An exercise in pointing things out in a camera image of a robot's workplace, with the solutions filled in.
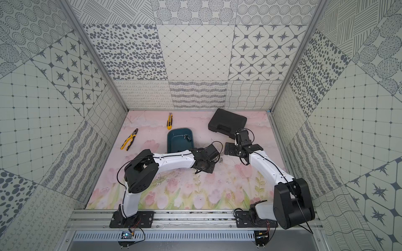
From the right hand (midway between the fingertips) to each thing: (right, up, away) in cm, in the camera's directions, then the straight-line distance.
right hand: (234, 150), depth 88 cm
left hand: (-12, -9, +1) cm, 15 cm away
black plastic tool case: (-2, +16, +17) cm, 24 cm away
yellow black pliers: (-68, +5, +16) cm, 70 cm away
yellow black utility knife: (-43, +16, +22) cm, 51 cm away
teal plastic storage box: (-34, +5, +16) cm, 38 cm away
